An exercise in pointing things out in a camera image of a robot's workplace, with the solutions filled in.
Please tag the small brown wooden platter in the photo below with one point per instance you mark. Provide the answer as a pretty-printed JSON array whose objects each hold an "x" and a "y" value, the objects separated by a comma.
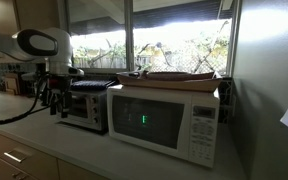
[{"x": 180, "y": 75}]

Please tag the large brown wooden tray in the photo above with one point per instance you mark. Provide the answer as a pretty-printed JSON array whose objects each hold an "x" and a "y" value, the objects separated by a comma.
[{"x": 177, "y": 84}]

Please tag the wooden drawer front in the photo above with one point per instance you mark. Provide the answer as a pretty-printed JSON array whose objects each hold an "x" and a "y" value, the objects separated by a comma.
[
  {"x": 34, "y": 160},
  {"x": 4, "y": 170}
]

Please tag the wooden base cabinet door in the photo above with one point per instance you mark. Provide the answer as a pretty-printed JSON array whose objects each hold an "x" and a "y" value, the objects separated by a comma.
[{"x": 77, "y": 172}]

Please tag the white microwave oven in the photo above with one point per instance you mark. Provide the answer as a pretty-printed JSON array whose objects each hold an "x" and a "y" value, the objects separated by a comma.
[{"x": 164, "y": 121}]

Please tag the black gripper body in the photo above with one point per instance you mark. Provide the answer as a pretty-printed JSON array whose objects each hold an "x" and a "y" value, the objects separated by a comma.
[{"x": 58, "y": 87}]

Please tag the grey window frame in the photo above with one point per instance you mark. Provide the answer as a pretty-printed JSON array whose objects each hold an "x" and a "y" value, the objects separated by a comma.
[{"x": 128, "y": 36}]

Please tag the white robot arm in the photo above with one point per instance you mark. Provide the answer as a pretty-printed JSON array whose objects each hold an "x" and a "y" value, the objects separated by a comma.
[{"x": 39, "y": 43}]

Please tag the silver toaster oven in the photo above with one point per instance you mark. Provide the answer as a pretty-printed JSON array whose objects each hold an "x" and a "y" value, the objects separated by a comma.
[{"x": 87, "y": 108}]

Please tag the dark ribbed mat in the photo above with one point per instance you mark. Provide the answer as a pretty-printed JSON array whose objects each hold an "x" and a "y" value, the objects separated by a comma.
[{"x": 91, "y": 84}]

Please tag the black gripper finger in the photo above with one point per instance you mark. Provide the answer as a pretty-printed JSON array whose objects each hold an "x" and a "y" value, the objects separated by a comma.
[
  {"x": 53, "y": 107},
  {"x": 65, "y": 110}
]

